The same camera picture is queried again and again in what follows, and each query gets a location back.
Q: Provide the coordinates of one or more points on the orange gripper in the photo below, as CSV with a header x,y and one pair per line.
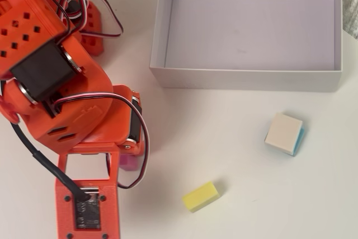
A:
x,y
136,122

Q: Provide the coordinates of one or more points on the pink foam cuboid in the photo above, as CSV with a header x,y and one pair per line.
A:
x,y
129,163

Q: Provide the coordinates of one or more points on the orange robot base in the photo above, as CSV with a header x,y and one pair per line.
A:
x,y
93,43

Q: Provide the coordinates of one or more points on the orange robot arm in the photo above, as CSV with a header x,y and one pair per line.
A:
x,y
28,26

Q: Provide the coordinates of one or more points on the yellow foam cuboid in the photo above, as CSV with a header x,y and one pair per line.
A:
x,y
200,195

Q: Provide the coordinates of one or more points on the white cardboard box bin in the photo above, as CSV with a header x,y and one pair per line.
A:
x,y
251,79

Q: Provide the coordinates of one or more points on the white foam cuboid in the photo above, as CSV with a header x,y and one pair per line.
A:
x,y
282,131

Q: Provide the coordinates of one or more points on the blue foam cuboid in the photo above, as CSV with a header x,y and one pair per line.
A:
x,y
299,141

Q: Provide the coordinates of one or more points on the wrist camera with orange mount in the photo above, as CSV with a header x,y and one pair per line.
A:
x,y
64,216

